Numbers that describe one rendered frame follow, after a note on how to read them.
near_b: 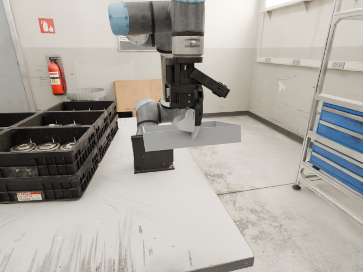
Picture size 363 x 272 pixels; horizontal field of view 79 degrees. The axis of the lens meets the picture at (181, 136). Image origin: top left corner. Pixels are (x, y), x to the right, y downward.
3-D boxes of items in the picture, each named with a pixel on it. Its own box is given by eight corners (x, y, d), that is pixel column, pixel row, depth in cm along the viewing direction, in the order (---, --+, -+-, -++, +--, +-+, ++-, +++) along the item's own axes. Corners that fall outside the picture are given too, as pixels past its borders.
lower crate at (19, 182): (100, 166, 119) (97, 145, 115) (81, 201, 91) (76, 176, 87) (22, 169, 116) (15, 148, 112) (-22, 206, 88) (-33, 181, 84)
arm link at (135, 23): (122, 20, 96) (102, -12, 50) (148, 19, 97) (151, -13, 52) (127, 48, 100) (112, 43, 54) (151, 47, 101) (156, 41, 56)
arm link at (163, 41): (157, 115, 131) (148, 13, 94) (182, 113, 133) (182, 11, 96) (159, 128, 122) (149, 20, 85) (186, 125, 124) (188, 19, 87)
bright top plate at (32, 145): (41, 143, 108) (40, 142, 108) (27, 153, 99) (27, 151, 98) (20, 143, 108) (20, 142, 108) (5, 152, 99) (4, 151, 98)
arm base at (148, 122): (162, 145, 124) (160, 129, 128) (165, 135, 110) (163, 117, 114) (134, 148, 121) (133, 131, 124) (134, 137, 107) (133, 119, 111)
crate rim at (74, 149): (95, 130, 111) (94, 125, 111) (72, 156, 84) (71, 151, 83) (11, 132, 108) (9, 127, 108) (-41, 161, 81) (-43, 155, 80)
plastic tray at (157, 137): (216, 134, 82) (216, 120, 82) (241, 142, 63) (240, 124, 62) (143, 140, 77) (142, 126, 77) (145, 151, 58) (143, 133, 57)
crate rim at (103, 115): (108, 114, 139) (107, 110, 138) (95, 130, 111) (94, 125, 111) (42, 115, 136) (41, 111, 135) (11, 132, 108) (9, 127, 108)
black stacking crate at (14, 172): (97, 147, 115) (94, 127, 111) (76, 178, 87) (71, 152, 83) (17, 150, 112) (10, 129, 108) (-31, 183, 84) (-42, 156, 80)
